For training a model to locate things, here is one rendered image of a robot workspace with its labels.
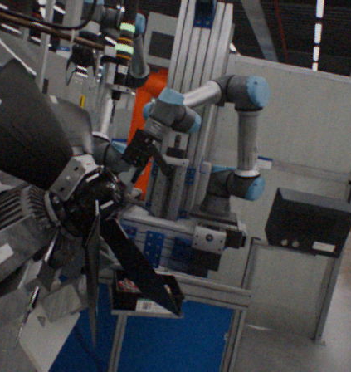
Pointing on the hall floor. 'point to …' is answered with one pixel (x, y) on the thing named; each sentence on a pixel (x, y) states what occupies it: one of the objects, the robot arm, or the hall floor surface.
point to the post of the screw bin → (116, 343)
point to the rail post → (233, 340)
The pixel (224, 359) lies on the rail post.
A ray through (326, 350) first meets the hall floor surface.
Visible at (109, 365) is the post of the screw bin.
